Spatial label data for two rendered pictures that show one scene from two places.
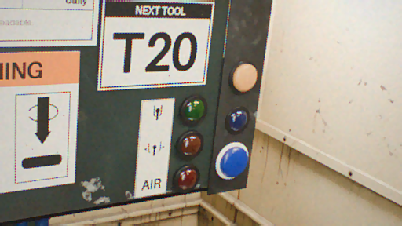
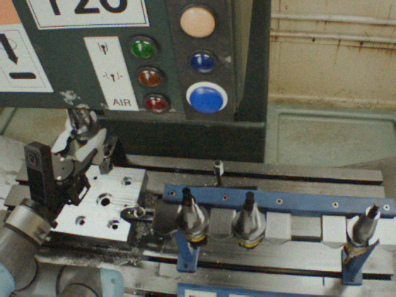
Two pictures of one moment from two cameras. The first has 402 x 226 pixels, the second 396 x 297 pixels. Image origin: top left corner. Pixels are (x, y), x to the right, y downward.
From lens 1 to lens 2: 0.39 m
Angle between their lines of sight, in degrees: 52
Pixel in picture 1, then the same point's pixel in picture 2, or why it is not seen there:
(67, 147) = (35, 68)
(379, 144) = not seen: outside the picture
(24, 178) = (16, 85)
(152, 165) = (116, 88)
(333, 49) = not seen: outside the picture
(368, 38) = not seen: outside the picture
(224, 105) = (181, 47)
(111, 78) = (46, 19)
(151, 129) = (102, 61)
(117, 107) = (63, 42)
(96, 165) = (66, 82)
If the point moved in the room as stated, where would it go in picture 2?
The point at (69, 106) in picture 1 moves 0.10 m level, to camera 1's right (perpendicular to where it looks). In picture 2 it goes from (22, 40) to (83, 85)
